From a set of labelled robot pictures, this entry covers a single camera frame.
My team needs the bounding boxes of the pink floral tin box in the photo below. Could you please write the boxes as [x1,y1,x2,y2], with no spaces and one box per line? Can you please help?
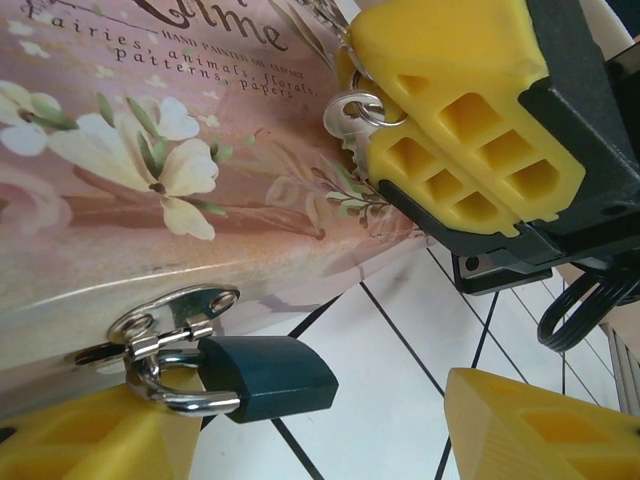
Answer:
[0,0,436,386]

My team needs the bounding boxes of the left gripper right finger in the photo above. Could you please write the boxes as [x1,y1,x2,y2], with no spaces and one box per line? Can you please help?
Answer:
[443,367,640,480]

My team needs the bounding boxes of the silver metal hasp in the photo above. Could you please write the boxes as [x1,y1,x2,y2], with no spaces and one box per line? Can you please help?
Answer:
[74,283,241,372]

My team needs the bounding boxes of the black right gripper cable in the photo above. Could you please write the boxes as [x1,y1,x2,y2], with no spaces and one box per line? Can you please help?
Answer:
[537,272,640,354]

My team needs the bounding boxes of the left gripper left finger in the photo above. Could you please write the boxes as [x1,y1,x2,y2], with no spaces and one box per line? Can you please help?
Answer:
[0,383,204,480]

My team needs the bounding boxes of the silver key ring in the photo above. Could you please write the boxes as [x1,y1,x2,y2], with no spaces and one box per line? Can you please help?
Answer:
[343,63,409,130]

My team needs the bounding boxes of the silver key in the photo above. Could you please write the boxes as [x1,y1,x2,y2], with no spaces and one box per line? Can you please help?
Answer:
[322,89,386,174]

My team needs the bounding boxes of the teal padlock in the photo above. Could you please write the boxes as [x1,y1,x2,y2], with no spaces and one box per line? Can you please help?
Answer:
[124,335,340,426]

